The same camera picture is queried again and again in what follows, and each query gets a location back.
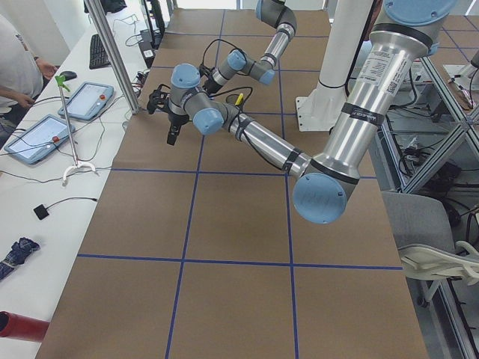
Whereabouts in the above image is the near blue teach pendant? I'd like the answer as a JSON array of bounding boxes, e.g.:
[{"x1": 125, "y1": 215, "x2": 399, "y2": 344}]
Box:
[{"x1": 4, "y1": 114, "x2": 69, "y2": 165}]

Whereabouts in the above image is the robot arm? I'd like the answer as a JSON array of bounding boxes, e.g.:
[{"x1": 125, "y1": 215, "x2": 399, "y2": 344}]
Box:
[
  {"x1": 201, "y1": 1, "x2": 297, "y2": 94},
  {"x1": 165, "y1": 1, "x2": 454, "y2": 224}
]

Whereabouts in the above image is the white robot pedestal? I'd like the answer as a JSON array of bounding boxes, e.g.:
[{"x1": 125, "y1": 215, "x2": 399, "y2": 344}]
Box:
[{"x1": 296, "y1": 0, "x2": 375, "y2": 132}]

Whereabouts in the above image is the white office chair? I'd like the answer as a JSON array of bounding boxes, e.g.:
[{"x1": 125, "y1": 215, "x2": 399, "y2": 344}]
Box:
[{"x1": 382, "y1": 191, "x2": 478, "y2": 307}]

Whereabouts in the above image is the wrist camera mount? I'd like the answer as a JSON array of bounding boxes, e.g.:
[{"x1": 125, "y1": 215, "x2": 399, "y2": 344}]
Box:
[{"x1": 147, "y1": 84, "x2": 170, "y2": 114}]

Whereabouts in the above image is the blue teach pendant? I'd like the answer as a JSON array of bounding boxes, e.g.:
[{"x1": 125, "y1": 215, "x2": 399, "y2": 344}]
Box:
[
  {"x1": 66, "y1": 82, "x2": 114, "y2": 121},
  {"x1": 4, "y1": 114, "x2": 69, "y2": 165}
]

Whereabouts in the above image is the black keyboard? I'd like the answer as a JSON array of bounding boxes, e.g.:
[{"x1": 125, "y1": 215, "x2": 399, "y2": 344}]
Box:
[{"x1": 89, "y1": 34, "x2": 110, "y2": 70}]

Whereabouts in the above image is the red cylinder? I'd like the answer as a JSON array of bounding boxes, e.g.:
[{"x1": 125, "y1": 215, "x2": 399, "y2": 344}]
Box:
[{"x1": 1, "y1": 311, "x2": 49, "y2": 343}]

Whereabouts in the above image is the black computer mouse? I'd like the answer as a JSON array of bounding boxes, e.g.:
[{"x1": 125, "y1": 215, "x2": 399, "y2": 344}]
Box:
[{"x1": 60, "y1": 70, "x2": 77, "y2": 81}]

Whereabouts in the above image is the green handled reacher grabber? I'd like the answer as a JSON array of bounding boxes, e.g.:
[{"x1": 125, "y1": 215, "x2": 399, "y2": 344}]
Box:
[{"x1": 55, "y1": 74, "x2": 97, "y2": 186}]

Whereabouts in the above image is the far blue teach pendant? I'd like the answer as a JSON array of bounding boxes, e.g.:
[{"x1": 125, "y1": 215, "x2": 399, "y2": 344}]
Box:
[{"x1": 66, "y1": 82, "x2": 114, "y2": 121}]

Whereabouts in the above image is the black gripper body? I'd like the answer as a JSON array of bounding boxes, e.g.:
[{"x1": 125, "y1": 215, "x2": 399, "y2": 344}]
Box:
[
  {"x1": 203, "y1": 78, "x2": 219, "y2": 95},
  {"x1": 168, "y1": 111, "x2": 189, "y2": 129}
]

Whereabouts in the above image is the black mesh pen cup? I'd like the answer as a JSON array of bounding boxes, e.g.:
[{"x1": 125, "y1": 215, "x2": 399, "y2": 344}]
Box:
[{"x1": 226, "y1": 93, "x2": 243, "y2": 110}]

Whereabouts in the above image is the person in white shirt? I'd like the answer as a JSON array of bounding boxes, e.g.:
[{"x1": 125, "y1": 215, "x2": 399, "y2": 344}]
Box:
[{"x1": 1, "y1": 16, "x2": 58, "y2": 109}]

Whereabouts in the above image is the small black puck device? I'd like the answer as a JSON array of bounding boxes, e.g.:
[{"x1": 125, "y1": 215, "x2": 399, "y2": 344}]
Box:
[{"x1": 33, "y1": 204, "x2": 49, "y2": 220}]

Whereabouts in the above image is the folded blue umbrella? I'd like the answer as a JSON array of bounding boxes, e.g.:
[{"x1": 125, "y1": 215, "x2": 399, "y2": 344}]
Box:
[{"x1": 1, "y1": 237, "x2": 40, "y2": 280}]

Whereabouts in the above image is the aluminium frame post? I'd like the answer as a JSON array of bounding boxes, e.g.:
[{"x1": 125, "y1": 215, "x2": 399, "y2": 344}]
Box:
[{"x1": 85, "y1": 0, "x2": 139, "y2": 114}]

